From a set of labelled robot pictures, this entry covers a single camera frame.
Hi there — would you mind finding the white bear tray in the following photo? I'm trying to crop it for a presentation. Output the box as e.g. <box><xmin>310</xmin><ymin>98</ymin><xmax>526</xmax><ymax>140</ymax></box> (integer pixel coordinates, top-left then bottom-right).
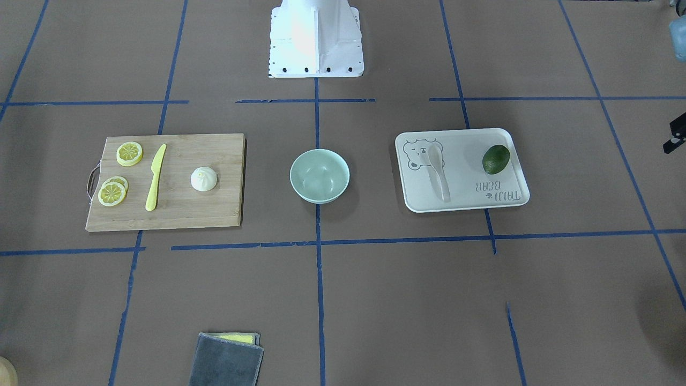
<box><xmin>394</xmin><ymin>128</ymin><xmax>530</xmax><ymax>213</ymax></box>

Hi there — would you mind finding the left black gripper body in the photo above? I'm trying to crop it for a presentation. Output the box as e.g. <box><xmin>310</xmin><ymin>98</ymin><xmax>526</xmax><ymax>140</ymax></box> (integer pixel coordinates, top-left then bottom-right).
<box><xmin>662</xmin><ymin>113</ymin><xmax>686</xmax><ymax>154</ymax></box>

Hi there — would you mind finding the bamboo cutting board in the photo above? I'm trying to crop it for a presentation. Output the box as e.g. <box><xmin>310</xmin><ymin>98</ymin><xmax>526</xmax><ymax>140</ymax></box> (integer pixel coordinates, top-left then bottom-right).
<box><xmin>85</xmin><ymin>133</ymin><xmax>247</xmax><ymax>232</ymax></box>

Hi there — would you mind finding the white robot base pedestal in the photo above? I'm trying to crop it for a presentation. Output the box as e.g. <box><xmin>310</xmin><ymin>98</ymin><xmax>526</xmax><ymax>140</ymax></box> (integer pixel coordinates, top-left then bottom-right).
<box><xmin>268</xmin><ymin>1</ymin><xmax>365</xmax><ymax>78</ymax></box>

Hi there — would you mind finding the yellow sponge cloth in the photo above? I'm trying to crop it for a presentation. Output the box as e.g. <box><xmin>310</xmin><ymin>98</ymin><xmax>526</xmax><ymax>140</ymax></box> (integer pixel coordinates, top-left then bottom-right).
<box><xmin>211</xmin><ymin>332</ymin><xmax>260</xmax><ymax>345</ymax></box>

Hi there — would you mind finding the light green bowl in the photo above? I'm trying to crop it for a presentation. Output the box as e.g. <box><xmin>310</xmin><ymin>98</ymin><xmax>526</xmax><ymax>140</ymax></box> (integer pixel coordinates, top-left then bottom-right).
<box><xmin>289</xmin><ymin>149</ymin><xmax>351</xmax><ymax>204</ymax></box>

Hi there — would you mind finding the lemon slice front lower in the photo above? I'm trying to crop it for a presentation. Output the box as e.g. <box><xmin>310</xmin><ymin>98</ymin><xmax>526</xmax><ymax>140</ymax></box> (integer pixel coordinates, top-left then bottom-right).
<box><xmin>96</xmin><ymin>181</ymin><xmax>127</xmax><ymax>207</ymax></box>

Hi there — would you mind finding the yellow plastic knife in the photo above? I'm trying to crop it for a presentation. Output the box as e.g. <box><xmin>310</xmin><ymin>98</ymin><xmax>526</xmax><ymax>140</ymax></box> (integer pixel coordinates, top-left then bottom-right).
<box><xmin>145</xmin><ymin>144</ymin><xmax>167</xmax><ymax>212</ymax></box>

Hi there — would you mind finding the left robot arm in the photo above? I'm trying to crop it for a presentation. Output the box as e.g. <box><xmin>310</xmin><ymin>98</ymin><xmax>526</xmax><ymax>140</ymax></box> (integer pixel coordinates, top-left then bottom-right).
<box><xmin>662</xmin><ymin>1</ymin><xmax>685</xmax><ymax>154</ymax></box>

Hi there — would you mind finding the lemon slice top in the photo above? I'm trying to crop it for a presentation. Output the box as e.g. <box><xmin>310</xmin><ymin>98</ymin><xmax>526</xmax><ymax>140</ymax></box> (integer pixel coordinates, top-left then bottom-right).
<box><xmin>116</xmin><ymin>141</ymin><xmax>144</xmax><ymax>167</ymax></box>

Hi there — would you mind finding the grey cleaning cloth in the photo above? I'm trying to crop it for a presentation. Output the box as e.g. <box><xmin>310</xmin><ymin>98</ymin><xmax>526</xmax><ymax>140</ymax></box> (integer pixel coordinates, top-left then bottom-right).
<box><xmin>188</xmin><ymin>332</ymin><xmax>264</xmax><ymax>385</ymax></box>

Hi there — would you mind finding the lemon slice back lower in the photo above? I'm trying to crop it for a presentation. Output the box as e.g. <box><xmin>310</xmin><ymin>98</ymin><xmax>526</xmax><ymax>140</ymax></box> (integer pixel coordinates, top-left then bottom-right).
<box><xmin>102</xmin><ymin>176</ymin><xmax>129</xmax><ymax>190</ymax></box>

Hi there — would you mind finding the wooden round object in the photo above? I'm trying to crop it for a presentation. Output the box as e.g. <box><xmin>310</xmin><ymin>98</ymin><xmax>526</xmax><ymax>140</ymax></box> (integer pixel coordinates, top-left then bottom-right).
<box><xmin>0</xmin><ymin>357</ymin><xmax>19</xmax><ymax>386</ymax></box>

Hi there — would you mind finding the lemon slice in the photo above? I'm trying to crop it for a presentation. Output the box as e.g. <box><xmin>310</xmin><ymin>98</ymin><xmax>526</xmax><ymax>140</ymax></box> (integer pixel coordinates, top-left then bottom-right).
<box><xmin>102</xmin><ymin>176</ymin><xmax>129</xmax><ymax>190</ymax></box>
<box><xmin>116</xmin><ymin>141</ymin><xmax>144</xmax><ymax>167</ymax></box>
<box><xmin>96</xmin><ymin>181</ymin><xmax>127</xmax><ymax>207</ymax></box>

